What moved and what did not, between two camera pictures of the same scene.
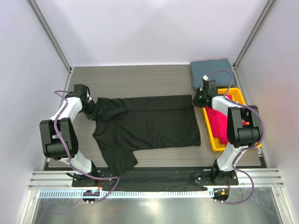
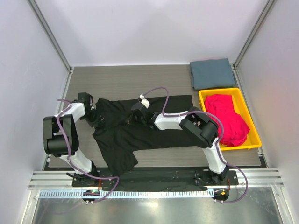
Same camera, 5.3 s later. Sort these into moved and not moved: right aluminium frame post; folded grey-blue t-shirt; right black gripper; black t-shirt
Moved: right black gripper
Not moved: folded grey-blue t-shirt; right aluminium frame post; black t-shirt
